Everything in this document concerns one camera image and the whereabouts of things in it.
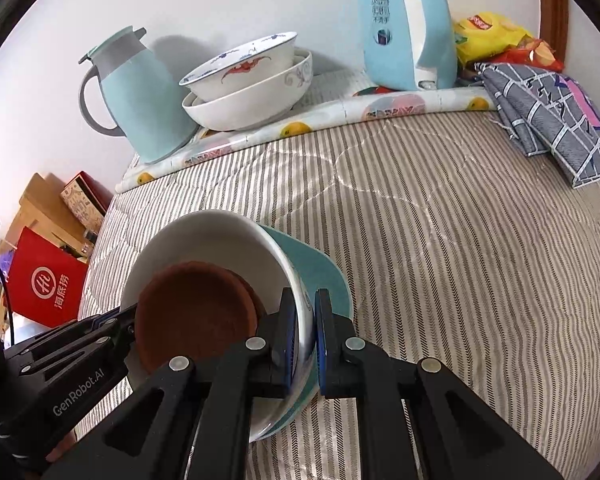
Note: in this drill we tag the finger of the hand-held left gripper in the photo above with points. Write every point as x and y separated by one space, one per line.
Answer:
115 342
95 325

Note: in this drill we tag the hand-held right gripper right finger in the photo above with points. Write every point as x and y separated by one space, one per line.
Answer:
322 340

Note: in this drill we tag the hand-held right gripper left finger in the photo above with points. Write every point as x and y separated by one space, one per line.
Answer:
290 340

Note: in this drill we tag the small brown bowl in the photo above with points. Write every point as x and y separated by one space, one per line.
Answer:
257 300
195 310

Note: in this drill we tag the blue plate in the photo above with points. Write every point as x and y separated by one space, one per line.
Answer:
320 270

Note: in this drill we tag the red paper bag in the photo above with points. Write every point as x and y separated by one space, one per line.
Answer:
45 285

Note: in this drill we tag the red patterned box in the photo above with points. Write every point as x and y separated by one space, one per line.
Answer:
80 205

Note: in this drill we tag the cardboard boxes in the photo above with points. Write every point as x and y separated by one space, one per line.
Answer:
35 205

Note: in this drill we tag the light blue thermos jug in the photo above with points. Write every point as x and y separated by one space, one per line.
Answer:
140 100

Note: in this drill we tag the large white ceramic bowl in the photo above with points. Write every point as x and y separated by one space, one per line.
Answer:
260 110

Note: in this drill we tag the fruit printed board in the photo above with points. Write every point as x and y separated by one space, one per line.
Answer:
390 107

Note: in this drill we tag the blue floral patterned bowl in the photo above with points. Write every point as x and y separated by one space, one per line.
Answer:
250 77

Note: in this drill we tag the light blue electric kettle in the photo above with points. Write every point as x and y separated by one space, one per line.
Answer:
385 35

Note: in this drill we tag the grey checked cloth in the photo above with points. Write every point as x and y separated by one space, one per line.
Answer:
545 110

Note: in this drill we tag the yellow chip bag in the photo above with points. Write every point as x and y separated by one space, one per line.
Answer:
485 35

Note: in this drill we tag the red chip bag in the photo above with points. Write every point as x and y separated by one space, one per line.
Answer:
540 55

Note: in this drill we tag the brown wooden door frame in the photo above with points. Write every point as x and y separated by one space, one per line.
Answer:
555 10

